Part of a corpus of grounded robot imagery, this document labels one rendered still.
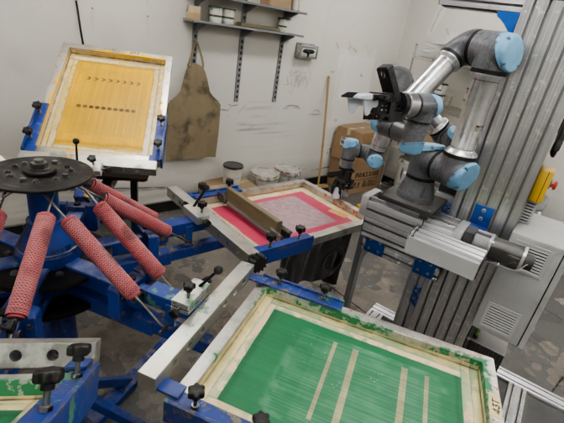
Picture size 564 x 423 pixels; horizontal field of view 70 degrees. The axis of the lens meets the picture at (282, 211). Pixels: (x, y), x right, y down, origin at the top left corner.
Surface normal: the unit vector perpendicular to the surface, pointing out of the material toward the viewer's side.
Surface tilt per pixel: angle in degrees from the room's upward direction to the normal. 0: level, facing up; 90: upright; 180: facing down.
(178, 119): 88
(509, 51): 82
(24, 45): 90
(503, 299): 90
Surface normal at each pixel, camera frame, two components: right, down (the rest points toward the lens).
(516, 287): -0.59, 0.26
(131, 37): 0.63, 0.41
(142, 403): 0.14, -0.90
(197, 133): 0.16, 0.44
